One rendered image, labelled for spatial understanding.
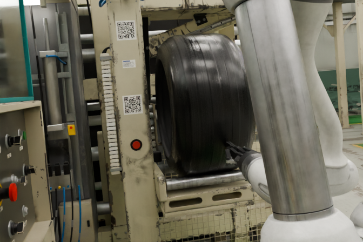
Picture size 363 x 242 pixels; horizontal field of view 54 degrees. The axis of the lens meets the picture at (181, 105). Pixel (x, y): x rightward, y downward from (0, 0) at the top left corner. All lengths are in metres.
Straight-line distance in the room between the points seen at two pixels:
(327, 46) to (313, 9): 10.95
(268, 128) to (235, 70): 0.72
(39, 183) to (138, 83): 0.53
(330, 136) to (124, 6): 0.90
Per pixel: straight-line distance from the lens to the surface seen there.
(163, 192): 1.37
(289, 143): 0.60
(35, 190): 1.21
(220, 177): 1.45
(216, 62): 1.31
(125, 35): 1.44
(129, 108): 1.42
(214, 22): 1.93
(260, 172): 0.97
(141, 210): 1.50
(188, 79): 1.26
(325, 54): 11.71
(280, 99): 0.61
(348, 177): 1.05
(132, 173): 1.46
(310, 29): 0.82
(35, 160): 1.19
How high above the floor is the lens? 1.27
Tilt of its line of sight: 3 degrees down
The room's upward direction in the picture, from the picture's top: 5 degrees counter-clockwise
